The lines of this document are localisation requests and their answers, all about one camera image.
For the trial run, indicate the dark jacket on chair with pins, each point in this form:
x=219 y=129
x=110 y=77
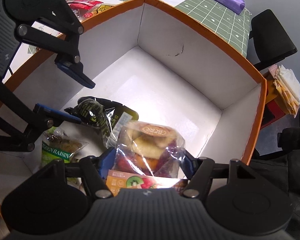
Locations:
x=282 y=169

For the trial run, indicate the dried fruit mix bag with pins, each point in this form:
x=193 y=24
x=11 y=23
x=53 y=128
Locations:
x=148 y=156

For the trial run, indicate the folded cloth stack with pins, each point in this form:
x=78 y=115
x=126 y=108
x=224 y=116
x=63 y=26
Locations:
x=287 y=86

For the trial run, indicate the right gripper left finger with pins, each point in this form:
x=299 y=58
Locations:
x=94 y=172

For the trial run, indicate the red orange stool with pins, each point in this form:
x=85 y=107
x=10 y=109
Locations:
x=275 y=107

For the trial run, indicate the yellow label crispy snack bag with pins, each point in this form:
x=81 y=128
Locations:
x=97 y=9

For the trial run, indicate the green raisin bag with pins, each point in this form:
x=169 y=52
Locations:
x=56 y=144

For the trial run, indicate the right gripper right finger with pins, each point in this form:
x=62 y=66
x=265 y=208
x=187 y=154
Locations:
x=198 y=171

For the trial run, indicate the dark green snack packet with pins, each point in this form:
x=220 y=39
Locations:
x=105 y=116

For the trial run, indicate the black chair far end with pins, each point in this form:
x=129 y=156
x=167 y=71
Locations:
x=271 y=42

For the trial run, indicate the orange cardboard box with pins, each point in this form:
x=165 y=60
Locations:
x=169 y=68

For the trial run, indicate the red spicy strip packet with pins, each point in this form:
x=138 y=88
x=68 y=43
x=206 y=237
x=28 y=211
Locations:
x=80 y=7

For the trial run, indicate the green checked tablecloth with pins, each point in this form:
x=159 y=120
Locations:
x=232 y=28

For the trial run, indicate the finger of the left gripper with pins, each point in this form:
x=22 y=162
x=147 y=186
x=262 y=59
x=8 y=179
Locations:
x=68 y=58
x=38 y=120

